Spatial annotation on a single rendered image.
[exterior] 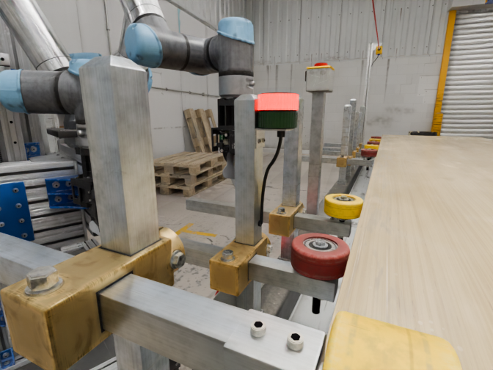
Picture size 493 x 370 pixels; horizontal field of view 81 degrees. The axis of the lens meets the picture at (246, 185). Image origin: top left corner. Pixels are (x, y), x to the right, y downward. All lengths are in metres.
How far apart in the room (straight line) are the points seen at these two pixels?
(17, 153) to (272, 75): 7.78
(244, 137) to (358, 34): 8.05
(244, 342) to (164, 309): 0.06
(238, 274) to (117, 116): 0.29
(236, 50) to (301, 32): 7.94
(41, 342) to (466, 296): 0.37
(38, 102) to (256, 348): 0.55
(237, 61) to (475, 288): 0.52
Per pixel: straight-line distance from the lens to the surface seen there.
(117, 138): 0.24
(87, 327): 0.25
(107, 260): 0.26
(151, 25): 0.67
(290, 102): 0.42
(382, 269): 0.40
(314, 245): 0.42
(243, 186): 0.46
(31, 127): 1.21
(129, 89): 0.25
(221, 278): 0.45
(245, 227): 0.48
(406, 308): 0.34
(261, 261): 0.46
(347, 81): 8.24
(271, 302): 0.65
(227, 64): 0.63
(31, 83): 0.63
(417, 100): 8.35
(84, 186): 0.63
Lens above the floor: 1.08
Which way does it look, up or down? 14 degrees down
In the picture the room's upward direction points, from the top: straight up
